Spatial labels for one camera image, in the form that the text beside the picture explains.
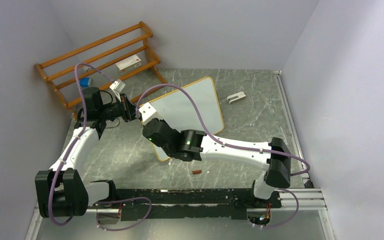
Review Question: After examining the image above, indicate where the yellow framed whiteboard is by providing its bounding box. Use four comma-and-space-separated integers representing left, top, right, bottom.
140, 77, 224, 161

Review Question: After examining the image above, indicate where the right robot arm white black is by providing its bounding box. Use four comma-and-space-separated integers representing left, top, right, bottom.
142, 118, 292, 207

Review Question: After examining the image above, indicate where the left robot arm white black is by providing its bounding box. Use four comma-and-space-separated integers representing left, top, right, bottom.
34, 87, 136, 218

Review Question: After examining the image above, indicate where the white whiteboard eraser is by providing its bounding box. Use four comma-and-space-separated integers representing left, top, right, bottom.
226, 91, 247, 105

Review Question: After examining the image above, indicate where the white red box on rack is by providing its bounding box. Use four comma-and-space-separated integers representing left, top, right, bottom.
115, 54, 142, 75

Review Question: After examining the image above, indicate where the wooden shelf rack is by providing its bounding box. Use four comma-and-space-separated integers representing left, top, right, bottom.
35, 21, 167, 121

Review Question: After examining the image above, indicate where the blue small object on rack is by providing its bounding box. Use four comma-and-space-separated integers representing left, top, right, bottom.
79, 77, 93, 88

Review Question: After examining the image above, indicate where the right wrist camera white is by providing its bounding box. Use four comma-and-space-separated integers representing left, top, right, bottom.
139, 102, 163, 126

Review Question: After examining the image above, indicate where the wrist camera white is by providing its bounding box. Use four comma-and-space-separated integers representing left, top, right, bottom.
139, 102, 163, 126
109, 79, 126, 94

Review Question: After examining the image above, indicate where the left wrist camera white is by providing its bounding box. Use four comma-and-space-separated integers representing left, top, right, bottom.
109, 79, 126, 94

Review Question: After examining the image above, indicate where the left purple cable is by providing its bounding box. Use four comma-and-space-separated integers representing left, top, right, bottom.
47, 62, 117, 227

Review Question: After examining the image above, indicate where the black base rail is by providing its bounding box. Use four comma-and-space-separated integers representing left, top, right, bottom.
85, 188, 282, 222

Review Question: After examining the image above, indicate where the aluminium frame rail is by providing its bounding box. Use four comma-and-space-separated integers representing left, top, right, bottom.
277, 188, 328, 212

